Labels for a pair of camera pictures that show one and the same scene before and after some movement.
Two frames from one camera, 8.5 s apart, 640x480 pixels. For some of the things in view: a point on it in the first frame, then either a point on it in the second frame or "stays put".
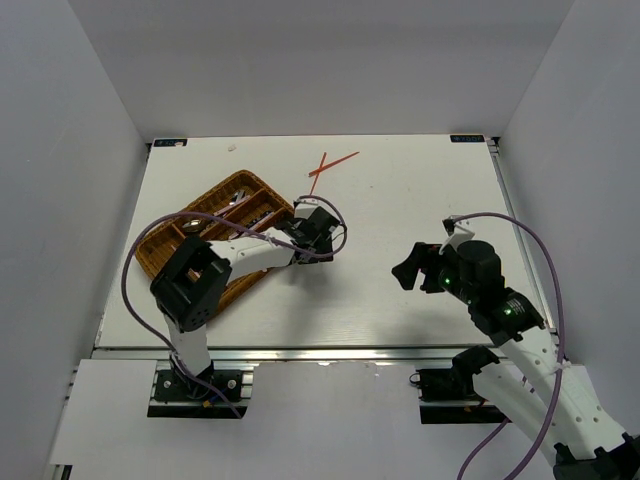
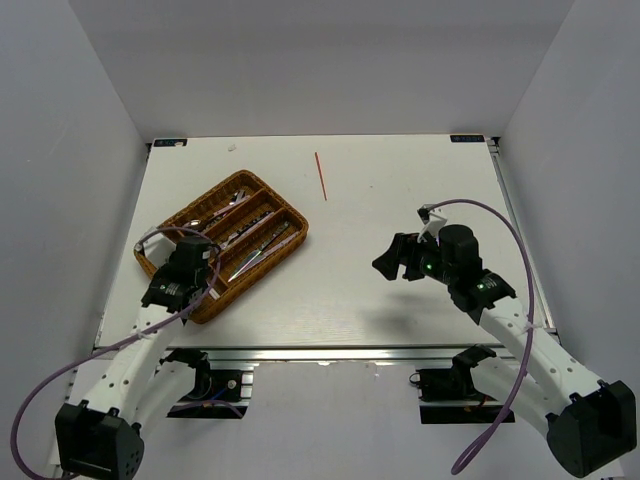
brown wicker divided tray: (243, 198) stays put
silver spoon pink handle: (231, 204) stays put
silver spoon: (192, 222) stays put
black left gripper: (318, 258) to (207, 270)
